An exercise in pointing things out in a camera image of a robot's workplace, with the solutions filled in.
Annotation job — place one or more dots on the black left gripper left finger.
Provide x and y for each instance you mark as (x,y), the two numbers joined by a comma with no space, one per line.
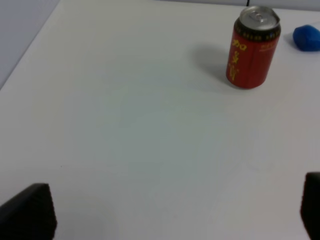
(29,215)

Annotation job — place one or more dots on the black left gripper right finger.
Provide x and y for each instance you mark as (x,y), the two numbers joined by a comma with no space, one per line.
(310,205)

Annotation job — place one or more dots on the blue rolled towel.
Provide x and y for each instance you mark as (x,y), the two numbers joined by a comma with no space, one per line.
(307,38)

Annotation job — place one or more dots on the red drink can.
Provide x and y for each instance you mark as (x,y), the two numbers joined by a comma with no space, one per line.
(254,40)

